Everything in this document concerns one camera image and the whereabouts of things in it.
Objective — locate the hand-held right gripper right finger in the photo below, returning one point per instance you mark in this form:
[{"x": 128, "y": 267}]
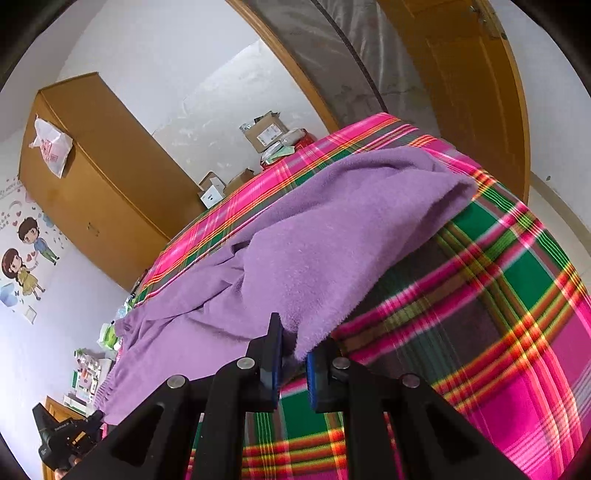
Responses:
[{"x": 314, "y": 383}]

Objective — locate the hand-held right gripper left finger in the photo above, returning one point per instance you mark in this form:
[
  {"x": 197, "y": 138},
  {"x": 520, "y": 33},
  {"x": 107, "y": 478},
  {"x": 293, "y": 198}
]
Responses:
[{"x": 276, "y": 364}]

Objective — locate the purple fleece garment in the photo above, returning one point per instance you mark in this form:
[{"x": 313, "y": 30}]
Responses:
[{"x": 314, "y": 230}]

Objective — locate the wooden cabinet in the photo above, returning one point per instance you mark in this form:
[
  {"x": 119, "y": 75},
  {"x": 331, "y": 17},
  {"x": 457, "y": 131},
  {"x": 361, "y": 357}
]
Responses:
[{"x": 53, "y": 407}]

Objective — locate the green tissue pack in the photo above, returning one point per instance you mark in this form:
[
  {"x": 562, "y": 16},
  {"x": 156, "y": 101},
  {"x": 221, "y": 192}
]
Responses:
[{"x": 110, "y": 337}]

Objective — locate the pink green plaid blanket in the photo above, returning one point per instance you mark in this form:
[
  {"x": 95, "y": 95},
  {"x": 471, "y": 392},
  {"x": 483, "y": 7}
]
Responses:
[{"x": 485, "y": 323}]

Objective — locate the white open box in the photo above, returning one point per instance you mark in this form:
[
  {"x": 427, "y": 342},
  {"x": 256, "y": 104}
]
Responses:
[{"x": 211, "y": 194}]

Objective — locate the plain brown cardboard box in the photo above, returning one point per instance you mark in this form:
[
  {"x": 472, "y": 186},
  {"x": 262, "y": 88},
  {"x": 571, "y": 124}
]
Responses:
[{"x": 240, "y": 177}]

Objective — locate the grey plastic parcel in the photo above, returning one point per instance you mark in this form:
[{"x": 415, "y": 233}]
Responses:
[{"x": 288, "y": 137}]

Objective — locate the labelled brown cardboard box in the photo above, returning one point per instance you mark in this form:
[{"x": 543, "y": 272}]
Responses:
[{"x": 265, "y": 134}]

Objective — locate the silver foil pouch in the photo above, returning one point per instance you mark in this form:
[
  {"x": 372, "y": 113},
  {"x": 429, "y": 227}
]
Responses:
[{"x": 247, "y": 126}]

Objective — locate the wooden wardrobe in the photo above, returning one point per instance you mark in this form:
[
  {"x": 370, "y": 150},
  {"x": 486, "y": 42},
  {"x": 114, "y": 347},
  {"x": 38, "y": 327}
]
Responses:
[{"x": 106, "y": 184}]

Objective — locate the white plastic bag red print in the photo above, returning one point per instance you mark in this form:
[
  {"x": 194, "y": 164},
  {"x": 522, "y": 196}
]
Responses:
[{"x": 51, "y": 147}]

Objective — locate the grey plastic doorway curtain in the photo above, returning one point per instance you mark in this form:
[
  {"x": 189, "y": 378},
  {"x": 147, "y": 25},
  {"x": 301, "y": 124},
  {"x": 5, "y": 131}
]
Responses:
[{"x": 332, "y": 55}]

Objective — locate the wooden door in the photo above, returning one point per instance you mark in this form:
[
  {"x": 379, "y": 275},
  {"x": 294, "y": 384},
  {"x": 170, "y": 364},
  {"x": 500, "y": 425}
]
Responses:
[{"x": 461, "y": 69}]

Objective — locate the white wall switch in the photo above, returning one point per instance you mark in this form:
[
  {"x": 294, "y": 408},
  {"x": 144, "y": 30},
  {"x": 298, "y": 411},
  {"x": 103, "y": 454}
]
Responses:
[{"x": 31, "y": 316}]

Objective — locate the cartoon couple wall sticker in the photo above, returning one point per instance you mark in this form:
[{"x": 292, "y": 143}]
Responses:
[{"x": 27, "y": 230}]

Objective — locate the wooden door frame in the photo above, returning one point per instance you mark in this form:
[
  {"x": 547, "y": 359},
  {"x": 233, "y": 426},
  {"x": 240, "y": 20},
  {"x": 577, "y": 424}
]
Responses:
[{"x": 286, "y": 60}]

